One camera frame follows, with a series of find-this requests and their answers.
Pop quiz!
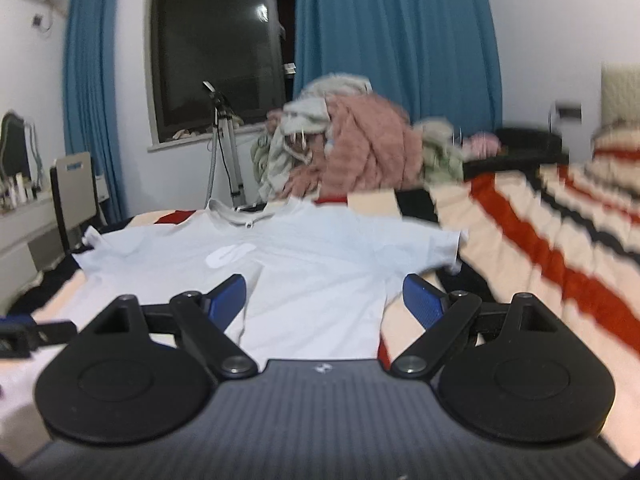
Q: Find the black wall charger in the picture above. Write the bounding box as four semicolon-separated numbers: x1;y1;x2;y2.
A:
549;101;584;122

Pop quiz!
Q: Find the small beige cloth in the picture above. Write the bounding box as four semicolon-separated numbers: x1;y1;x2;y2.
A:
169;127;212;142

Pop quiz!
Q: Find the row of cosmetic bottles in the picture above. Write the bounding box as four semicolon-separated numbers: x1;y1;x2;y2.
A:
0;171;44;209

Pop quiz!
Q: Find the silver tripod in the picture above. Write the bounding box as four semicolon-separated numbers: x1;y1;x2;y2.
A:
202;80;247;212

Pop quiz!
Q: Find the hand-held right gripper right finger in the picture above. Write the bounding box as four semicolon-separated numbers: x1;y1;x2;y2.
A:
390;274;568;380

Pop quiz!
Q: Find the pale green crumpled garment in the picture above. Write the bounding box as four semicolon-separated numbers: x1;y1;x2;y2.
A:
411;118;467;187

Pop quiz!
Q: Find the black armchair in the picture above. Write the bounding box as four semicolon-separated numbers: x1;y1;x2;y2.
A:
462;127;572;177

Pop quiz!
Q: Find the grey garment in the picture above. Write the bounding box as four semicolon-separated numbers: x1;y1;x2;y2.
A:
281;74;374;134

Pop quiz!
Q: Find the black and beige chair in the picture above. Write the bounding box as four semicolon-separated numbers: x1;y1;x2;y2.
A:
48;151;109;257

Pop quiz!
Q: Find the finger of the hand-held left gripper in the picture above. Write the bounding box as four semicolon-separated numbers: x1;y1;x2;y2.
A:
29;321;79;350

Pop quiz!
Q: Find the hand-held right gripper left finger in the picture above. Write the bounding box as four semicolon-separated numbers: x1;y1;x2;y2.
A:
75;274;260;380

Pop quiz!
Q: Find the white desk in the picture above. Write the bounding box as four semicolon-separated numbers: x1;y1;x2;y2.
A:
0;191;67;282

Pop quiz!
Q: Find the red black cream striped blanket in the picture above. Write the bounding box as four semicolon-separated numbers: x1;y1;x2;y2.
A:
0;120;640;471

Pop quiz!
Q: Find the pale green printed garment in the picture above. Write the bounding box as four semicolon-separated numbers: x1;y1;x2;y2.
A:
250;134;292;202

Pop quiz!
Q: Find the wavy framed mirror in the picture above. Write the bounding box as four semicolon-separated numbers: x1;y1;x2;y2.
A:
0;109;42;187

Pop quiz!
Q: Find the dark window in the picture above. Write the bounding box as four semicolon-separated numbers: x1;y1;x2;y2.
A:
147;0;297;147

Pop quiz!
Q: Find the white t-shirt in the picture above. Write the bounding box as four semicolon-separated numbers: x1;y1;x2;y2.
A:
0;197;469;413

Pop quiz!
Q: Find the small pink cloth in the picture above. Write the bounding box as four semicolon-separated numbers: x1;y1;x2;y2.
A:
461;131;502;157

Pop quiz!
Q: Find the blue curtain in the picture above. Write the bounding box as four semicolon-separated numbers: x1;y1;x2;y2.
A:
61;0;129;224
290;0;504;137

